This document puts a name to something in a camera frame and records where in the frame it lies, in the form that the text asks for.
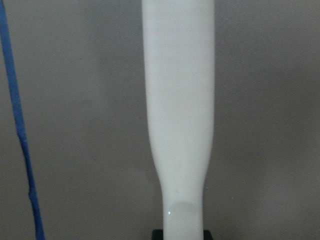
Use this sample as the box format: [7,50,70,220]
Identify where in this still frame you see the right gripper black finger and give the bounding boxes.
[152,229,214,240]

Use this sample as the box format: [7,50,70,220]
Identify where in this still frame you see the beige brush black bristles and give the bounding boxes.
[141,0,215,234]

